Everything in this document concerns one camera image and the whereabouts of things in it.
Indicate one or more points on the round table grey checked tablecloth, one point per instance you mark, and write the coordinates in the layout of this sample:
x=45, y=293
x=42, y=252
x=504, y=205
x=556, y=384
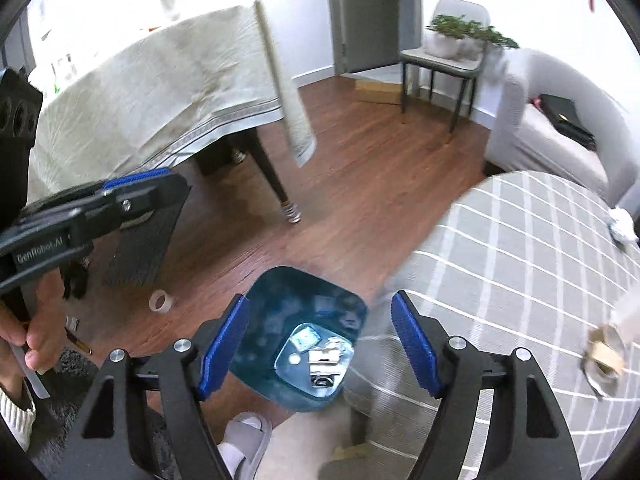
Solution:
x=500, y=270

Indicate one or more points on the teal trash bin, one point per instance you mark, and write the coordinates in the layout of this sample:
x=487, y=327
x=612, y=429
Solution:
x=280, y=300

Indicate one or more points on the potted plant in white pot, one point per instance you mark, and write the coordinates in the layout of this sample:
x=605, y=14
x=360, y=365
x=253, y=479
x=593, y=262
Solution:
x=447, y=40
x=492, y=37

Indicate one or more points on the black bag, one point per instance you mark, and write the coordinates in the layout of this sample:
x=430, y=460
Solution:
x=565, y=115

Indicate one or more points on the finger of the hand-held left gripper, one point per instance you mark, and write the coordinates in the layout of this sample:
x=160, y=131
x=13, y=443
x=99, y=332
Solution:
x=135, y=195

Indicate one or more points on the person's grey fuzzy clothing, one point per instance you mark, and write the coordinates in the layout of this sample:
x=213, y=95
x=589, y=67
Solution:
x=75, y=385

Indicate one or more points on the table with beige tablecloth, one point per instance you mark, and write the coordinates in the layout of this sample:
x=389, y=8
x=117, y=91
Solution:
x=150, y=90

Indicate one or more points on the blue tissue pack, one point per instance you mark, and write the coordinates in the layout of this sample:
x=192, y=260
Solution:
x=305, y=338

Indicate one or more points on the brown tape roll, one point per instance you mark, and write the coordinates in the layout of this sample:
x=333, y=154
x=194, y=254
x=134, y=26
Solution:
x=607, y=352

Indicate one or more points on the grey armchair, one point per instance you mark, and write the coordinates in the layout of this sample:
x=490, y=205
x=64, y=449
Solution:
x=550, y=135

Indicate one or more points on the person's left hand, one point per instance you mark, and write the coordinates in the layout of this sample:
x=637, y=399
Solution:
x=45, y=330

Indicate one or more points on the grey door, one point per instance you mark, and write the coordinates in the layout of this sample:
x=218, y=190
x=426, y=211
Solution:
x=370, y=10

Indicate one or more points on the grey slipper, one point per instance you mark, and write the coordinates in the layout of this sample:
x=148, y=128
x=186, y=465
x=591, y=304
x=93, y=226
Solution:
x=247, y=440

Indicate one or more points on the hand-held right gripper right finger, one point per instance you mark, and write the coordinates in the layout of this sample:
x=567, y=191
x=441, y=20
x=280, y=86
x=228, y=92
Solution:
x=415, y=345

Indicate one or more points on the black shoes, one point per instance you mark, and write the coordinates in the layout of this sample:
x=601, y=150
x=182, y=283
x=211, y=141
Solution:
x=75, y=277

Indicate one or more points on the white round lid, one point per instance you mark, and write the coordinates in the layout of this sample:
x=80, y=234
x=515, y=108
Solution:
x=293, y=359

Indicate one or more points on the small crumpled white paper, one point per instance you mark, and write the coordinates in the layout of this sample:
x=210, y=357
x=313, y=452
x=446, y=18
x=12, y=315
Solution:
x=622, y=225

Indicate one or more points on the person's left forearm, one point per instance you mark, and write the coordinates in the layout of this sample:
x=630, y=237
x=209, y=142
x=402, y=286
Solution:
x=15, y=417

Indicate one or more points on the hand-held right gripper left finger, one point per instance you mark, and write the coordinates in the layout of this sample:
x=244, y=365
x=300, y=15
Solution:
x=225, y=350

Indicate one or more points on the dark pen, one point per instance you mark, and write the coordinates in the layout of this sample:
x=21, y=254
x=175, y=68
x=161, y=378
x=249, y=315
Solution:
x=79, y=342

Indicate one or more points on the flat cardboard piece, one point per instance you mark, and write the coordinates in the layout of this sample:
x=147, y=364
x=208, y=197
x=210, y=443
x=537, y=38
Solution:
x=377, y=91

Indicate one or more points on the grey chair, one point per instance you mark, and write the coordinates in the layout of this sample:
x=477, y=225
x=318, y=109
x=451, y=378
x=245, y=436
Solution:
x=460, y=7

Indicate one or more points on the white tape roll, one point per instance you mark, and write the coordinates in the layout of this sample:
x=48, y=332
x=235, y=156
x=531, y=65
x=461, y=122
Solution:
x=161, y=302

